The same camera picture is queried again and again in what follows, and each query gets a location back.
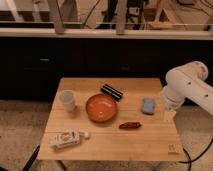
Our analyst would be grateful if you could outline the white bottle with label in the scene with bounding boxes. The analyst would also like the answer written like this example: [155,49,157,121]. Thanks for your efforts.
[50,131,90,148]

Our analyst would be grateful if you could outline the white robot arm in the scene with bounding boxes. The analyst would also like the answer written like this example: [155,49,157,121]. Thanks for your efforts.
[160,61,213,123]

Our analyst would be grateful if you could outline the orange ceramic bowl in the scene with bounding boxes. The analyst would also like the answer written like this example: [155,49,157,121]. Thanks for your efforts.
[85,94,117,122]

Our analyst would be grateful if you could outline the blue sponge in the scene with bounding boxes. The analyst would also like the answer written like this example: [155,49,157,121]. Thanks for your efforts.
[141,98,155,115]

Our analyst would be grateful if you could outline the wooden table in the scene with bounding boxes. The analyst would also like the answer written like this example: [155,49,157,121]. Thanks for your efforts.
[38,78,184,161]

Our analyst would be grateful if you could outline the dark red chili pepper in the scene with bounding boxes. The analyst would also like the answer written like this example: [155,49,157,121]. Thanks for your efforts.
[119,122,142,130]

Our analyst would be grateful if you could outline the black cable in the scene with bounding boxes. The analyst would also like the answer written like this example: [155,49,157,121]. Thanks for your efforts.
[179,138,213,171]

